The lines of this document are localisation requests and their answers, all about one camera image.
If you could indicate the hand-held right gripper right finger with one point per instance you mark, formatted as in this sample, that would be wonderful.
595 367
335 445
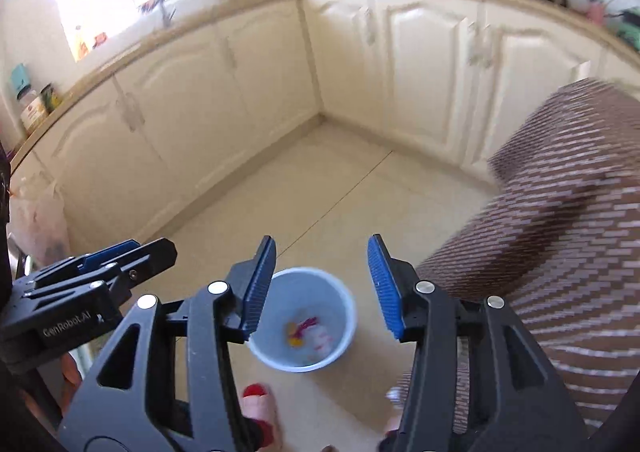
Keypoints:
385 289

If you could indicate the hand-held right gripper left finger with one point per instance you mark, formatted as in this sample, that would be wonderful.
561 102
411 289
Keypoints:
257 289

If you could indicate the light blue plastic bin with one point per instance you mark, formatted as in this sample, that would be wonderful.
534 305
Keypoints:
305 292

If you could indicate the orange bottle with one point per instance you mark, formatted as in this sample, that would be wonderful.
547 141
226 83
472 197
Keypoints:
81 43

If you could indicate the teal container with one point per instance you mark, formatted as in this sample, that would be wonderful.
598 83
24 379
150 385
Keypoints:
20 76

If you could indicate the green kitchen item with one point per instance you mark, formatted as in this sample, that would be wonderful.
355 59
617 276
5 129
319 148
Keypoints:
627 27

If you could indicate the pink white wrapper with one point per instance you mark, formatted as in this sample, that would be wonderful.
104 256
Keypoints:
320 336

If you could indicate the clear plastic bag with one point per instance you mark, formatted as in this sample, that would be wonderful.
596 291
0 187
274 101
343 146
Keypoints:
40 222

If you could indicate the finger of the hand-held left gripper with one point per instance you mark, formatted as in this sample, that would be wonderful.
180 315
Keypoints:
150 254
107 253

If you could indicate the green tin can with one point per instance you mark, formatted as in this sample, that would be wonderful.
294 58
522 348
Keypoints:
51 98

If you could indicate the pink slipper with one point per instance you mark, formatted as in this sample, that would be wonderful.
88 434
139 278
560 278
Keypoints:
261 409

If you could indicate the metal faucet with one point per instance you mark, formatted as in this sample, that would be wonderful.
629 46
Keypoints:
166 12

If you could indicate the orange peel scrap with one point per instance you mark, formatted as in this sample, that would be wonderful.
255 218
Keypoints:
293 334

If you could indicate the labelled glass jar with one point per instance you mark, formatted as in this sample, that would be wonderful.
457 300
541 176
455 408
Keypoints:
32 112

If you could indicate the pink cup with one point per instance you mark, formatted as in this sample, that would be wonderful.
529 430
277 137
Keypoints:
595 13

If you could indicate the cream cabinet door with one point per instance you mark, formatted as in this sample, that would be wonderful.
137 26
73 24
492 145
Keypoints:
272 67
95 157
425 67
185 102
340 52
540 67

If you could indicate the brown dotted garment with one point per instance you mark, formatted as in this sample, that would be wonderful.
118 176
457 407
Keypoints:
560 232

